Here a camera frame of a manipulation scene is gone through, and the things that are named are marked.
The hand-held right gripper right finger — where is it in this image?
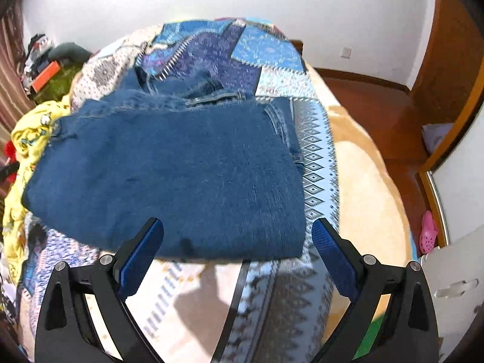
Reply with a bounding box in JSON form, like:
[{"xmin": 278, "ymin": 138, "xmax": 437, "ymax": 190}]
[{"xmin": 311, "ymin": 217, "xmax": 441, "ymax": 363}]

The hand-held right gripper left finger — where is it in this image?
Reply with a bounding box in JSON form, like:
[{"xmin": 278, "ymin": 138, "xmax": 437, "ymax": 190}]
[{"xmin": 34, "ymin": 217, "xmax": 165, "ymax": 363}]

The blue denim jacket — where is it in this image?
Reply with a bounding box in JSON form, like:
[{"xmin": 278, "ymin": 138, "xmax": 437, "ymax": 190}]
[{"xmin": 21, "ymin": 69, "xmax": 308, "ymax": 264}]

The pile of clothes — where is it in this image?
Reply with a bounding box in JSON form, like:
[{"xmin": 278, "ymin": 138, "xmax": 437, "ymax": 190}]
[{"xmin": 23, "ymin": 34, "xmax": 54, "ymax": 84}]

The beige bed blanket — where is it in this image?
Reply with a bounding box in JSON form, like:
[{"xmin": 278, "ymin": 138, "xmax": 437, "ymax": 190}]
[{"xmin": 295, "ymin": 64, "xmax": 414, "ymax": 363}]

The pink clog shoe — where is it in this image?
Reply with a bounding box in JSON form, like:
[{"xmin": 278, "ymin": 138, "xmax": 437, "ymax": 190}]
[{"xmin": 418, "ymin": 211, "xmax": 440, "ymax": 255}]

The white plastic stool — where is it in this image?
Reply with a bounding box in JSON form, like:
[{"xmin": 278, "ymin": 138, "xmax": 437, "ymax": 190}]
[{"xmin": 415, "ymin": 224, "xmax": 484, "ymax": 363}]

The purple cloth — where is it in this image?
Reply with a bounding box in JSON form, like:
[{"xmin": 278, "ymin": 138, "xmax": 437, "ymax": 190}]
[{"xmin": 421, "ymin": 123, "xmax": 455, "ymax": 152}]

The yellow cartoon blanket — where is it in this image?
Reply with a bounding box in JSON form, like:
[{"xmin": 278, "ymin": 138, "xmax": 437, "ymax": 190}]
[{"xmin": 0, "ymin": 96, "xmax": 73, "ymax": 286}]

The red plush toy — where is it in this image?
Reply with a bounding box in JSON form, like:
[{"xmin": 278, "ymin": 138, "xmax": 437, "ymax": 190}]
[{"xmin": 0, "ymin": 140, "xmax": 18, "ymax": 168}]

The green patterned cloth cover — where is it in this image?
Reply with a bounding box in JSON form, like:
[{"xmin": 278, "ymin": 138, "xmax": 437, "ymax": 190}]
[{"xmin": 34, "ymin": 65, "xmax": 90, "ymax": 105}]

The orange box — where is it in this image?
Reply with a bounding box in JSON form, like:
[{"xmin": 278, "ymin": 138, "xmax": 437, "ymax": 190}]
[{"xmin": 32, "ymin": 60, "xmax": 61, "ymax": 93}]

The grey plush toy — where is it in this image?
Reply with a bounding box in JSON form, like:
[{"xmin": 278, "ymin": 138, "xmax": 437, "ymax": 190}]
[{"xmin": 47, "ymin": 42, "xmax": 93, "ymax": 61}]

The striped brown curtain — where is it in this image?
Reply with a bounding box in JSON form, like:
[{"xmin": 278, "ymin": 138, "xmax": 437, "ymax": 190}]
[{"xmin": 0, "ymin": 0, "xmax": 35, "ymax": 134}]

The brown wooden door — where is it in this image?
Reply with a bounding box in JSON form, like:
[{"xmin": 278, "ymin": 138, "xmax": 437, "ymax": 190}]
[{"xmin": 409, "ymin": 0, "xmax": 484, "ymax": 126}]

